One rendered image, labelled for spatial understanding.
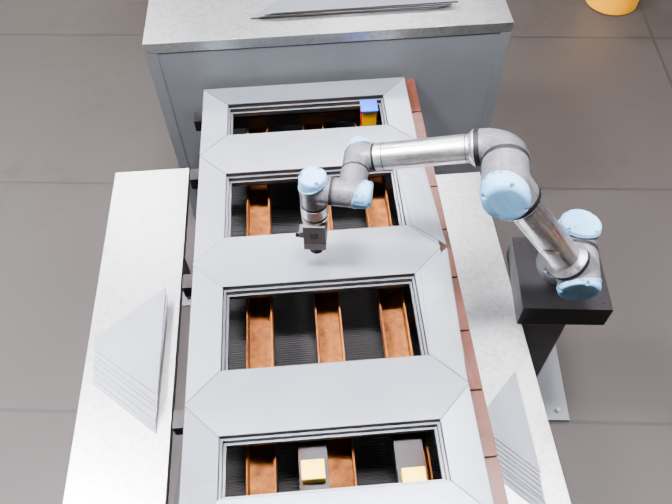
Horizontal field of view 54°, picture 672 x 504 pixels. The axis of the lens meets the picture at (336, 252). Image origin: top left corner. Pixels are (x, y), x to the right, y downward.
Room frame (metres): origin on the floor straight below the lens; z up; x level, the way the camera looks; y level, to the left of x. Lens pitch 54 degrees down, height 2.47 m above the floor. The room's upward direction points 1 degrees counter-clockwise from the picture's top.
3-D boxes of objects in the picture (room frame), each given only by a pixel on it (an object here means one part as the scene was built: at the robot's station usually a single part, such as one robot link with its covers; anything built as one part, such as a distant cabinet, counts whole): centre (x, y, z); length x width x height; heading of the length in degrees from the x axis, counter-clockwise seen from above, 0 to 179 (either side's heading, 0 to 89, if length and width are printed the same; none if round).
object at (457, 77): (1.97, 0.00, 0.51); 1.30 x 0.04 x 1.01; 93
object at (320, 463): (0.52, 0.07, 0.79); 0.06 x 0.05 x 0.04; 93
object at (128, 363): (0.86, 0.60, 0.77); 0.45 x 0.20 x 0.04; 3
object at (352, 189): (1.14, -0.05, 1.16); 0.11 x 0.11 x 0.08; 80
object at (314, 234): (1.14, 0.07, 1.01); 0.10 x 0.09 x 0.16; 86
